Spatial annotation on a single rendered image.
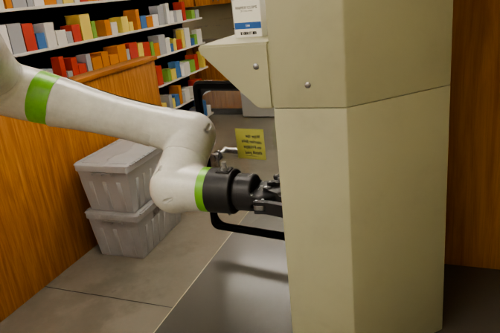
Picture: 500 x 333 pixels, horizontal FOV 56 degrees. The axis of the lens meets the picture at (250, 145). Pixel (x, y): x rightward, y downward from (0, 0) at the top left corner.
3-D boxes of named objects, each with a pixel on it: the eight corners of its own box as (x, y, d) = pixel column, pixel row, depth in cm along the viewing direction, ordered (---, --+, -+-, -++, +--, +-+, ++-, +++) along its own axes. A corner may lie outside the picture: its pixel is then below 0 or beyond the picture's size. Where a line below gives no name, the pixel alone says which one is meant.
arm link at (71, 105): (52, 135, 108) (40, 109, 98) (72, 95, 114) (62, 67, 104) (207, 175, 109) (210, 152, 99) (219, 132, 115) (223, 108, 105)
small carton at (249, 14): (274, 33, 81) (271, -5, 79) (262, 36, 77) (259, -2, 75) (248, 34, 83) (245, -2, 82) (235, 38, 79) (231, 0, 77)
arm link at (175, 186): (157, 219, 104) (132, 198, 96) (173, 169, 110) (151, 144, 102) (215, 224, 99) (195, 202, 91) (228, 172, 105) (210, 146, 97)
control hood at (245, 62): (319, 69, 100) (317, 21, 97) (273, 108, 72) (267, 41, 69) (268, 70, 104) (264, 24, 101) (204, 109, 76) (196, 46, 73)
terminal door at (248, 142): (321, 247, 113) (310, 80, 100) (211, 228, 127) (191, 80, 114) (321, 244, 113) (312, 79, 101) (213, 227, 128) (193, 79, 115)
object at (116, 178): (183, 178, 345) (176, 135, 335) (136, 216, 292) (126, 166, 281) (134, 176, 360) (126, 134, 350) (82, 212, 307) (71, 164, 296)
